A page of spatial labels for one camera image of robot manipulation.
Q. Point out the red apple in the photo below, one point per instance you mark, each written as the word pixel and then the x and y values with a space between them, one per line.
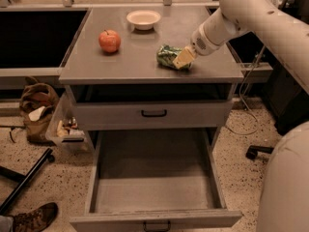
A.
pixel 109 41

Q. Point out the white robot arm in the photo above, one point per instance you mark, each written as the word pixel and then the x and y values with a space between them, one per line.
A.
pixel 284 201

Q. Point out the clear plastic bin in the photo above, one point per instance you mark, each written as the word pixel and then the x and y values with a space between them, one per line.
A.
pixel 63 129

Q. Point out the brown shoe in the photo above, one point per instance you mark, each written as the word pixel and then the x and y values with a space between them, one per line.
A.
pixel 37 220

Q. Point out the black metal stand leg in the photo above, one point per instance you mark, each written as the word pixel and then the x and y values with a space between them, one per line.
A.
pixel 22 180

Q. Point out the grey drawer cabinet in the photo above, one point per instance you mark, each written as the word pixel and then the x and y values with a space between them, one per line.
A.
pixel 132 73

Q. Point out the black office chair base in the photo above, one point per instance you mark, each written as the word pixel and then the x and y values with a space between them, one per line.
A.
pixel 254 150

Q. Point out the closed top drawer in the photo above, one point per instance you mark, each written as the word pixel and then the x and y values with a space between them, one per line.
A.
pixel 151 115

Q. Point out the crushed green can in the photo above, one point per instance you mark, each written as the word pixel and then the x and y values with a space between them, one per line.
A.
pixel 166 54

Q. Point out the white bowl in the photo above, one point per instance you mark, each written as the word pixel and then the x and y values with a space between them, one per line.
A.
pixel 143 19

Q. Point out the open middle drawer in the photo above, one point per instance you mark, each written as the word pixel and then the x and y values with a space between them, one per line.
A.
pixel 154 181

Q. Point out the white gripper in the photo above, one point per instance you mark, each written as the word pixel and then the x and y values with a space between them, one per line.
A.
pixel 202 44

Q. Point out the brown fabric bag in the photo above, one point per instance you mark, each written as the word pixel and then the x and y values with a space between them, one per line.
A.
pixel 37 105

